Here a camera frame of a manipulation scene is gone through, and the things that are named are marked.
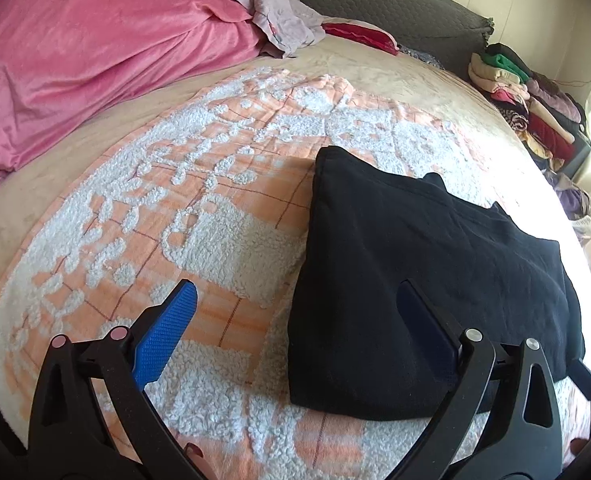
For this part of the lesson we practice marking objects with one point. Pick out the lilac crumpled cloth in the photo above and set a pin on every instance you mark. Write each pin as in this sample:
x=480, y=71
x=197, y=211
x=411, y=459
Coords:
x=280, y=15

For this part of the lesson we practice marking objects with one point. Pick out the red cloth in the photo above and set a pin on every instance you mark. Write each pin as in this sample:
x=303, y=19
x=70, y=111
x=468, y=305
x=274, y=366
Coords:
x=360, y=35

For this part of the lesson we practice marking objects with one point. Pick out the black sweatshirt with orange patches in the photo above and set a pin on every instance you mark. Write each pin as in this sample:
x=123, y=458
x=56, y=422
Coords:
x=400, y=240

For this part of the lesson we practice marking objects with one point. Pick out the orange and white fleece blanket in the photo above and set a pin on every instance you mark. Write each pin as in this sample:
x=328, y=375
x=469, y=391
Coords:
x=200, y=185

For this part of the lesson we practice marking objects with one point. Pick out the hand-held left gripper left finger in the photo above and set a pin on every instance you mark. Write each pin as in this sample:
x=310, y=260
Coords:
x=168, y=332

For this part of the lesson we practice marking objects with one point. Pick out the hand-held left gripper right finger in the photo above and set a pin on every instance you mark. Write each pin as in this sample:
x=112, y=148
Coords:
x=423, y=322

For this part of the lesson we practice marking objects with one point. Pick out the pile of folded clothes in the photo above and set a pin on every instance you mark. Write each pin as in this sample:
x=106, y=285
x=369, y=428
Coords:
x=535, y=110

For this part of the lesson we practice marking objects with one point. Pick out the dark storage box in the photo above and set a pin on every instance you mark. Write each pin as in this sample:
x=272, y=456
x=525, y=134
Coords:
x=578, y=157

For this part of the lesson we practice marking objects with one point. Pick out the pink blanket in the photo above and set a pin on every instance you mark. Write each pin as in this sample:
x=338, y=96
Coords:
x=85, y=50

